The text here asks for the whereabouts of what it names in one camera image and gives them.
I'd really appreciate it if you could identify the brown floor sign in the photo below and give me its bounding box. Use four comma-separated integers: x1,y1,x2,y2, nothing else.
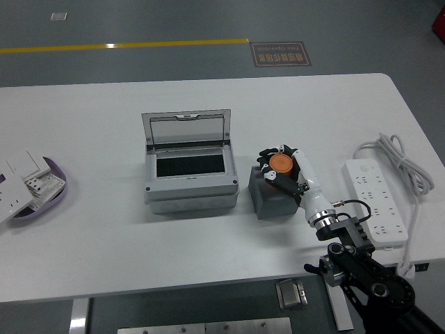
250,41,313,68

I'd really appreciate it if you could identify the yellow floor tape line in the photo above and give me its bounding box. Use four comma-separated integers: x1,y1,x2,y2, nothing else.
0,37,250,55

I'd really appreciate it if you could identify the small white socket module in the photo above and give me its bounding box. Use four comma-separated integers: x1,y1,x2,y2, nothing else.
22,175,48,198

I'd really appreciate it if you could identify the purple tray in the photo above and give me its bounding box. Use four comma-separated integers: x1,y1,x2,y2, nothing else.
6,156,68,228

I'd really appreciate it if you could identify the white power strip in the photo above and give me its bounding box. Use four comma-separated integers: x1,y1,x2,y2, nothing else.
341,158,410,251

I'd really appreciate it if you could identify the grey cube with round hole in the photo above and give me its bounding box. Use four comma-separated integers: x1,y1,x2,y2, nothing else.
248,165,302,221

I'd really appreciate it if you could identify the white switch panel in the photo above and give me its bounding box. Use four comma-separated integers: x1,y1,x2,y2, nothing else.
5,150,52,182

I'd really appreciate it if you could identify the white power strip cord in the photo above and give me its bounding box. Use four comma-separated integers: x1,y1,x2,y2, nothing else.
353,132,436,280

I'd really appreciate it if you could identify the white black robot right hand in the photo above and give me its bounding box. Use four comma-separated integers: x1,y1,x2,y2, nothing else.
257,142,335,224

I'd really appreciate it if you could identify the grey box with clear lid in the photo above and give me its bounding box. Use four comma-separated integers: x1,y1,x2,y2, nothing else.
141,108,241,215

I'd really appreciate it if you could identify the white perforated panel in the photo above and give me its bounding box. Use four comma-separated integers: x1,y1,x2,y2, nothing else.
27,172,67,212

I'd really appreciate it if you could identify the red object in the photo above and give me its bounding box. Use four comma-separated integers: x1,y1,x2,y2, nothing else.
430,6,445,38

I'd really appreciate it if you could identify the grey metal base plate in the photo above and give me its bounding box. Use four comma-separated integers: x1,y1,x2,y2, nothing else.
117,321,207,334
204,317,293,334

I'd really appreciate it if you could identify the white table leg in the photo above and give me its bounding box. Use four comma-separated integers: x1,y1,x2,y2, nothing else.
327,283,355,332
68,298,91,334

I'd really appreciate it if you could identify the orange cylinder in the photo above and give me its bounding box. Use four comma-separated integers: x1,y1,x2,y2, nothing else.
268,153,295,191

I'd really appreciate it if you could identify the silver metal floor box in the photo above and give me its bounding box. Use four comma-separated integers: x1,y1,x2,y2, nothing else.
275,278,309,310

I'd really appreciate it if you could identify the large white socket panel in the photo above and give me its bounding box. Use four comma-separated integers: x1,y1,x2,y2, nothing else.
0,170,36,225

